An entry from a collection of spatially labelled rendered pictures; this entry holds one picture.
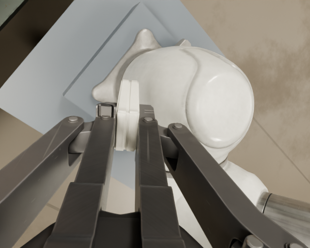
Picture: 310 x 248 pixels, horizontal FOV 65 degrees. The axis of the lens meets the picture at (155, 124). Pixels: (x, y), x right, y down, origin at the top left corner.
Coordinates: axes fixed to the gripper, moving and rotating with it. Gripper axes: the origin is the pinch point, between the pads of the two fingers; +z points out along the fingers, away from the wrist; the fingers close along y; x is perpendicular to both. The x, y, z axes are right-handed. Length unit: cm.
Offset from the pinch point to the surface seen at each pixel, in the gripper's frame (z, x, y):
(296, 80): 156, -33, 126
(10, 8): 54, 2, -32
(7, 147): 87, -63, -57
